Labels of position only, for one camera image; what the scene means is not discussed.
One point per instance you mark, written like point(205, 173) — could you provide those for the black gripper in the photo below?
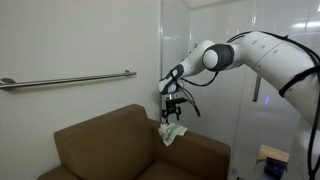
point(170, 109)

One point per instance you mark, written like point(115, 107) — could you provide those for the white blue striped towel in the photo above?
point(169, 131)

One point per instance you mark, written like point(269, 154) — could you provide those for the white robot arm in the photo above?
point(288, 69)

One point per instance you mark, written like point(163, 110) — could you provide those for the brown armchair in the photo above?
point(124, 144)

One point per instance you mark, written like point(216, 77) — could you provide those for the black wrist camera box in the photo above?
point(177, 100)

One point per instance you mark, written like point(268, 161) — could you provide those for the metal shower door handle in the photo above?
point(256, 88)

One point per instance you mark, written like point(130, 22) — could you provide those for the metal wall grab bar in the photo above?
point(8, 84)

